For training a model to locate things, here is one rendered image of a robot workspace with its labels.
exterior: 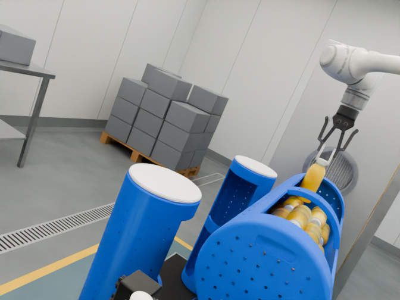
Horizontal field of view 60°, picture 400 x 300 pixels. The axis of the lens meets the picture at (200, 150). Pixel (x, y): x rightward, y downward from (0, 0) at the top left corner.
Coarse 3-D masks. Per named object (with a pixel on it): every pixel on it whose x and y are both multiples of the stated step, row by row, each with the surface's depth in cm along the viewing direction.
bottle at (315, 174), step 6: (312, 168) 137; (318, 168) 136; (324, 168) 137; (306, 174) 139; (312, 174) 136; (318, 174) 135; (324, 174) 137; (306, 180) 138; (312, 180) 136; (318, 180) 136; (300, 186) 140; (306, 186) 137; (312, 186) 137; (318, 186) 138; (300, 198) 139
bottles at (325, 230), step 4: (276, 204) 147; (280, 204) 143; (272, 208) 138; (276, 208) 137; (272, 212) 136; (324, 228) 134; (328, 228) 138; (324, 232) 130; (328, 232) 134; (324, 236) 129; (328, 236) 131; (320, 240) 126; (324, 240) 128; (320, 244) 126; (324, 244) 129; (320, 248) 113
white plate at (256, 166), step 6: (240, 156) 219; (240, 162) 204; (246, 162) 208; (252, 162) 215; (258, 162) 223; (252, 168) 200; (258, 168) 206; (264, 168) 213; (270, 168) 220; (264, 174) 200; (270, 174) 204; (276, 174) 210
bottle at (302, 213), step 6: (294, 210) 110; (300, 210) 109; (306, 210) 112; (288, 216) 106; (294, 216) 104; (300, 216) 104; (306, 216) 107; (300, 222) 103; (306, 222) 105; (306, 228) 105
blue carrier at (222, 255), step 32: (288, 192) 107; (320, 192) 147; (224, 224) 75; (256, 224) 70; (288, 224) 72; (224, 256) 73; (256, 256) 71; (288, 256) 68; (320, 256) 69; (224, 288) 74; (256, 288) 71; (288, 288) 68; (320, 288) 66
